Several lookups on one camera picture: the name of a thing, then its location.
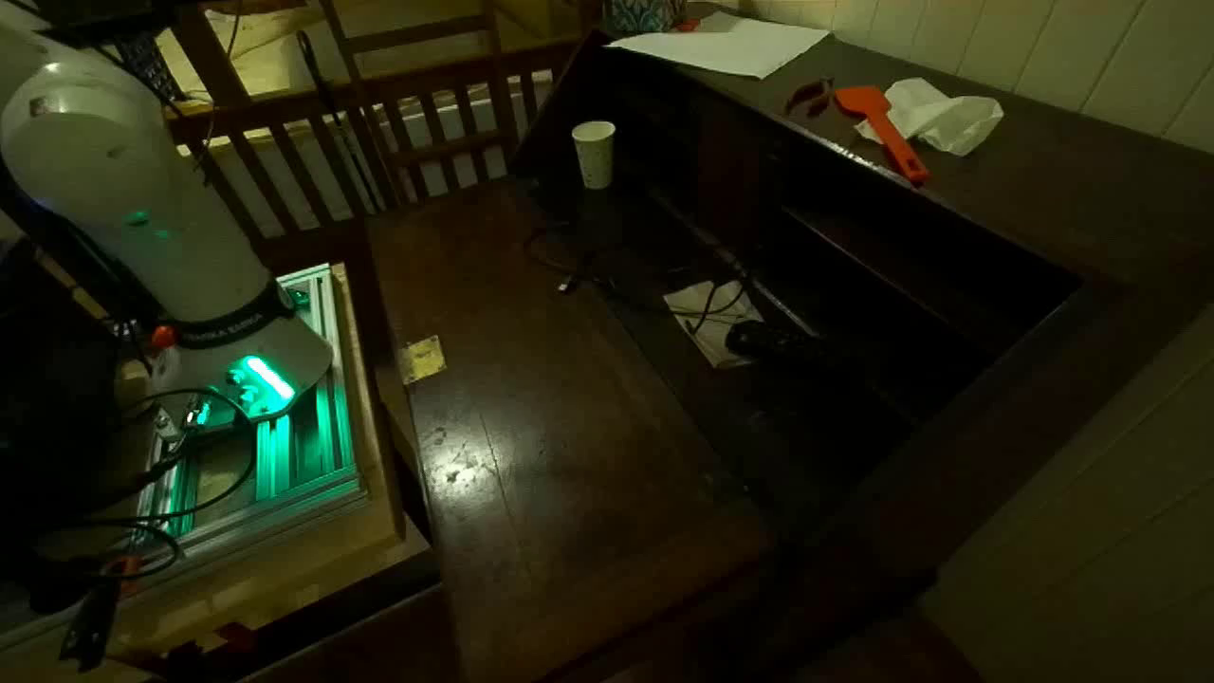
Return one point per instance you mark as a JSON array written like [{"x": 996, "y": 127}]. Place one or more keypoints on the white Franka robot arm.
[{"x": 117, "y": 164}]

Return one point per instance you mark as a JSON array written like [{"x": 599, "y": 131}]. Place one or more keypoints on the crumpled white tissue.
[{"x": 944, "y": 115}]

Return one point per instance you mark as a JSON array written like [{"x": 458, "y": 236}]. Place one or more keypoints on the dark wooden desk hutch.
[{"x": 1011, "y": 251}]

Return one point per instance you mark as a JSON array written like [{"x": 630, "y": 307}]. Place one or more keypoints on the black cylindrical object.
[{"x": 763, "y": 338}]

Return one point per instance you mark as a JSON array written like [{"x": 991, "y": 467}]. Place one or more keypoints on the yellow sticky note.
[{"x": 423, "y": 359}]

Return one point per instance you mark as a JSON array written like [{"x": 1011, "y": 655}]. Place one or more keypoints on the white paper cup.
[{"x": 592, "y": 154}]

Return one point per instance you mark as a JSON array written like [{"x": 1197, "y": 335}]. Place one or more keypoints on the dark red small tool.
[{"x": 807, "y": 98}]

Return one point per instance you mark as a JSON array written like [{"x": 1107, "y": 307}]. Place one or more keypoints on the white paper sheet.
[{"x": 726, "y": 49}]

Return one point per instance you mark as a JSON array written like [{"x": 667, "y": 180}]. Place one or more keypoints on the dark wooden chair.
[{"x": 380, "y": 115}]

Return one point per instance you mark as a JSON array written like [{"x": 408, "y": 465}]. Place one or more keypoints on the orange plastic scraper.
[{"x": 887, "y": 127}]

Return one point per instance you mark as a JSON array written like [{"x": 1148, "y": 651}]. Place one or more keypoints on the aluminium frame mount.
[{"x": 309, "y": 443}]

